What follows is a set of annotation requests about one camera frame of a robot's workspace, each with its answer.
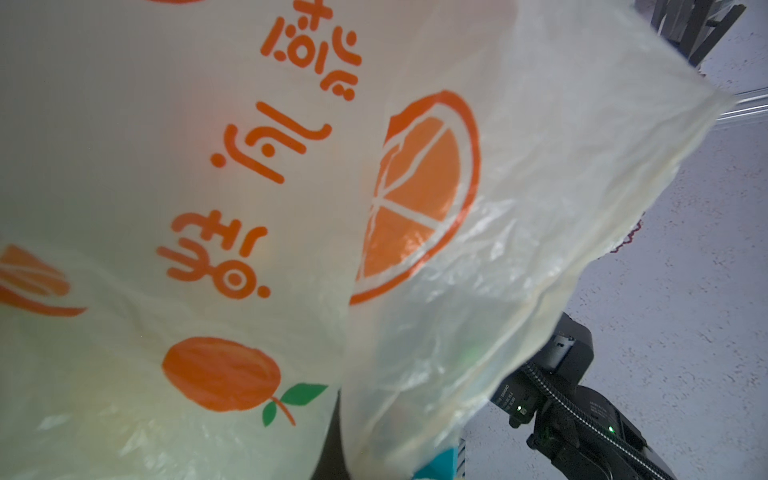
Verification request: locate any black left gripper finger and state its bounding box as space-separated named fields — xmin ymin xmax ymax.
xmin=311 ymin=393 xmax=351 ymax=480

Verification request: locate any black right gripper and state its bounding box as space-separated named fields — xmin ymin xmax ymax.
xmin=490 ymin=313 xmax=594 ymax=428

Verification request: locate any orange print plastic bag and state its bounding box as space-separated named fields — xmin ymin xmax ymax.
xmin=1 ymin=1 xmax=734 ymax=479

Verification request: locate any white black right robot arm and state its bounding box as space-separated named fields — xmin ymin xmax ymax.
xmin=490 ymin=314 xmax=675 ymax=480

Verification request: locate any teal plastic basket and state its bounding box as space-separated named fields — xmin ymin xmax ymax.
xmin=412 ymin=447 xmax=466 ymax=480

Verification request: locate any grey wall shelf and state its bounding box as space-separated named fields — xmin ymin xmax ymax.
xmin=635 ymin=0 xmax=747 ymax=68

